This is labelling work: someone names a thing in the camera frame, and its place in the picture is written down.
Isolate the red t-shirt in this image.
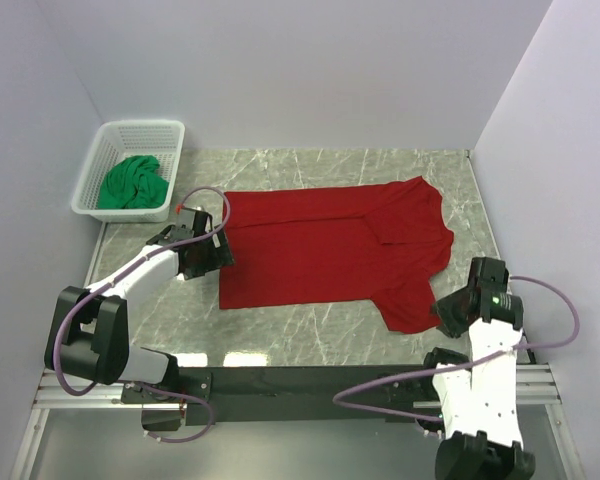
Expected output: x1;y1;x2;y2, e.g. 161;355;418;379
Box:
219;177;454;334

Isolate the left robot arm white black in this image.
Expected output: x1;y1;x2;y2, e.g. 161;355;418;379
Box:
44;207;234;402

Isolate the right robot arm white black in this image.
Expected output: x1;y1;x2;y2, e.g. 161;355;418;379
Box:
418;257;536;479

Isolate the green t-shirt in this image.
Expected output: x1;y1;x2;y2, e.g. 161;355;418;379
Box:
97;155;169;210

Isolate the white plastic laundry basket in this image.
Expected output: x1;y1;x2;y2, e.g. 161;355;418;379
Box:
71;119;185;223

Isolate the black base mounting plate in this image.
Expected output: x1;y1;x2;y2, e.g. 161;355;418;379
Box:
121;365;439;431

